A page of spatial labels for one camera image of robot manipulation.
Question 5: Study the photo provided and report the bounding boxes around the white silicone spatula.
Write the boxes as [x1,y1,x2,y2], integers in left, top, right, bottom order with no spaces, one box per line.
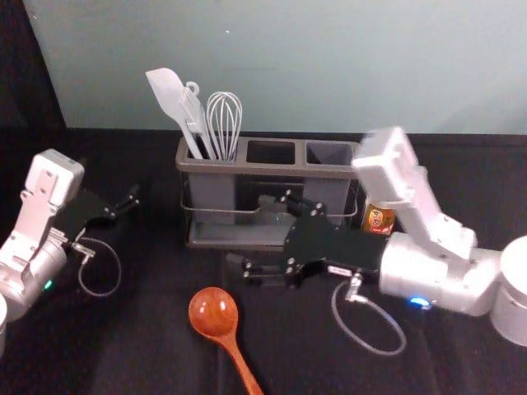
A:
[144,67,207,161]

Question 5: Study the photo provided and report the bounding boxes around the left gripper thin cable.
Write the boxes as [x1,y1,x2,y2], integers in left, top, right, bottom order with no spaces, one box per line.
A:
[70,237,123,298]

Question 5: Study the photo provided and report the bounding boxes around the steel wire whisk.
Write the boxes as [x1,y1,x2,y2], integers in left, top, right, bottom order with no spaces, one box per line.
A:
[205,91,244,162]

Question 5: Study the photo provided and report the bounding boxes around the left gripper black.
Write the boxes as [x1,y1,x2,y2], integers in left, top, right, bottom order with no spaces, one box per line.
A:
[55,184,141,242]

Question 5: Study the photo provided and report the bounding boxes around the black table cloth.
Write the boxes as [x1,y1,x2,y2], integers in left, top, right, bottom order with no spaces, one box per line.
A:
[0,126,527,395]

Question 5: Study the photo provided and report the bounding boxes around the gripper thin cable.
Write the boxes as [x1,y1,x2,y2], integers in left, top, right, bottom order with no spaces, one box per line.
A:
[70,237,123,298]
[330,274,408,357]

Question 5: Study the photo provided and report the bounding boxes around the clear plastic tongs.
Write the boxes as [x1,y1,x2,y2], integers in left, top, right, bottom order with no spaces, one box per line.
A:
[177,81,217,161]

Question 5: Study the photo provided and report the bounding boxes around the black hanging cloth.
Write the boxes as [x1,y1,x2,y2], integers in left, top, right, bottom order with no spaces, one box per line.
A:
[0,0,67,133]

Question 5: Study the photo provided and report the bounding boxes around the brown wooden spoon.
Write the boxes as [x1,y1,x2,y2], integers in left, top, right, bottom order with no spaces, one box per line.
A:
[188,286,265,395]

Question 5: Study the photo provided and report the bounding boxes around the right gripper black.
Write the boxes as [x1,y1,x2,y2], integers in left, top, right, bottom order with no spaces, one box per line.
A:
[226,190,389,286]

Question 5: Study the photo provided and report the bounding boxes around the right gripper thin cable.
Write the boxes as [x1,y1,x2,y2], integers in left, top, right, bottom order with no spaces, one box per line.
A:
[330,274,408,357]

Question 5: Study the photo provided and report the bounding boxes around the grey three-compartment utensil rack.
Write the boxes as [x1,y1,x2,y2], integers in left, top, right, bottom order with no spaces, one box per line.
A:
[175,135,364,250]

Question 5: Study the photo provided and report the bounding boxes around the small bottle with orange label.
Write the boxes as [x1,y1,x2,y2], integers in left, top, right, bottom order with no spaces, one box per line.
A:
[361,201,397,236]

